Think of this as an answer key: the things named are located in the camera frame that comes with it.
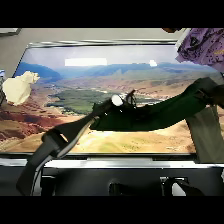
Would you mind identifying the dark green garment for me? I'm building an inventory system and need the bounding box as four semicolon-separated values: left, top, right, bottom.
89;76;224;165

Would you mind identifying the cream garment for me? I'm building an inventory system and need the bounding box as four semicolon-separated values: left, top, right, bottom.
2;70;41;107

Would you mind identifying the purple garment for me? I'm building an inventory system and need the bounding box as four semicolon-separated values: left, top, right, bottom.
175;28;224;73

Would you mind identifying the silver frame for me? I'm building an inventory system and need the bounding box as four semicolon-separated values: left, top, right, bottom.
0;155;224;197

